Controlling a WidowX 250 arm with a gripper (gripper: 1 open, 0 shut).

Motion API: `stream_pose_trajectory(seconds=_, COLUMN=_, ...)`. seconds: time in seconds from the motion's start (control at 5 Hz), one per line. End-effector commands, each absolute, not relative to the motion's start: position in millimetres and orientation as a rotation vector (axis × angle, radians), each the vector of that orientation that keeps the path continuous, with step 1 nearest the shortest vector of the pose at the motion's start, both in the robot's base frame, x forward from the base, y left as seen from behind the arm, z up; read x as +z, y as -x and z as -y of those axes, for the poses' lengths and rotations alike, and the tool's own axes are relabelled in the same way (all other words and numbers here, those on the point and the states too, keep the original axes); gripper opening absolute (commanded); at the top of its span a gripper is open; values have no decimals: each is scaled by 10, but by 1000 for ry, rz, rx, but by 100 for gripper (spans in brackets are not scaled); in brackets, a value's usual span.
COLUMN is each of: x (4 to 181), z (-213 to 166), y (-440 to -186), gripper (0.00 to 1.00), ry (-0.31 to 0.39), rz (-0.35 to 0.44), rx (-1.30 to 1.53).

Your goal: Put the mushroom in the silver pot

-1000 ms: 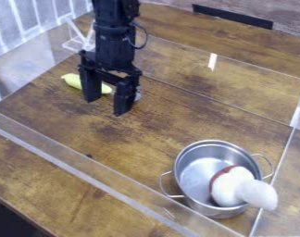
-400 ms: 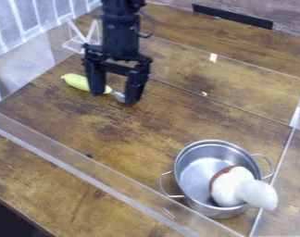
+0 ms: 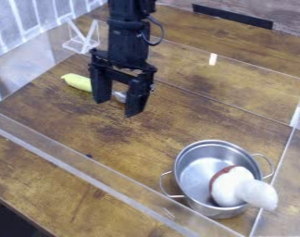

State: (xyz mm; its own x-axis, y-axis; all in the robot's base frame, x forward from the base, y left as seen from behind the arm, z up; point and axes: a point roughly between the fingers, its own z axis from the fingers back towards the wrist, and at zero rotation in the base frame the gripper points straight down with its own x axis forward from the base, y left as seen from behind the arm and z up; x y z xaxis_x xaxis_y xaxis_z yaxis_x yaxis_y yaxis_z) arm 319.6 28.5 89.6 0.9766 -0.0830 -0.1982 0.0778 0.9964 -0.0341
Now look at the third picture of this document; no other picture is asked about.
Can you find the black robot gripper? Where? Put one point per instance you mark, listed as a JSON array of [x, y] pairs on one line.
[[123, 63]]

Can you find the silver metal pot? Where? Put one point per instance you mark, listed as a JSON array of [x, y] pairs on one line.
[[198, 161]]

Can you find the white plush mushroom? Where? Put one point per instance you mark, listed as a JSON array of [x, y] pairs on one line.
[[233, 187]]

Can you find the black strip on table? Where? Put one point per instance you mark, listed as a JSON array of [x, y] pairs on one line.
[[218, 13]]

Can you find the clear acrylic front barrier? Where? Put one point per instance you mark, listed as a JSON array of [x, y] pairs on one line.
[[150, 202]]

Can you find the clear acrylic barrier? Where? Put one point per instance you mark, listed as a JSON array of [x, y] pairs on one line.
[[281, 223], [150, 202]]

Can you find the clear acrylic right barrier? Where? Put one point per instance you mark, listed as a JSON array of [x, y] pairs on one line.
[[281, 223]]

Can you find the clear acrylic corner bracket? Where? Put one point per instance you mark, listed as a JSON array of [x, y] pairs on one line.
[[82, 43]]

